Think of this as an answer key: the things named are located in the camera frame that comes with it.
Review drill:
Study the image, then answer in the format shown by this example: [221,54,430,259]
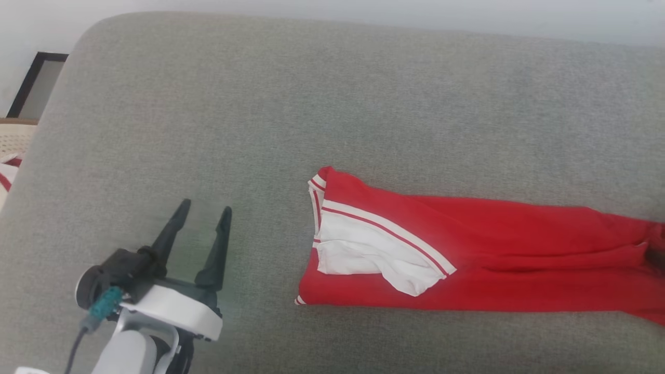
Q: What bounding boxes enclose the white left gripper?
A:
[121,198,233,374]

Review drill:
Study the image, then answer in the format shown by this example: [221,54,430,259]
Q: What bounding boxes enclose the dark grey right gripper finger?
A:
[645,243,665,274]

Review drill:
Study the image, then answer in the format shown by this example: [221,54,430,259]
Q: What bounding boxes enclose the red and white garment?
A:
[295,166,665,327]

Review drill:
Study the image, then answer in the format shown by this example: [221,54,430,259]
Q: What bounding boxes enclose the red white striped clothing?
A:
[0,152,24,209]

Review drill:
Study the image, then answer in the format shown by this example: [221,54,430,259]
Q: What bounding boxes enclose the grey fabric sofa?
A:
[0,11,665,374]

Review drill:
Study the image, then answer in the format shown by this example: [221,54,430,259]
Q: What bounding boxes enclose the beige laundry basket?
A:
[0,118,39,159]

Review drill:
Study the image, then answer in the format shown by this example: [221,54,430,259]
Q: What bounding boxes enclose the dark framed panel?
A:
[6,51,70,119]

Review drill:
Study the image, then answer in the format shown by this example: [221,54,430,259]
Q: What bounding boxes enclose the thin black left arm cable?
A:
[63,325,90,374]

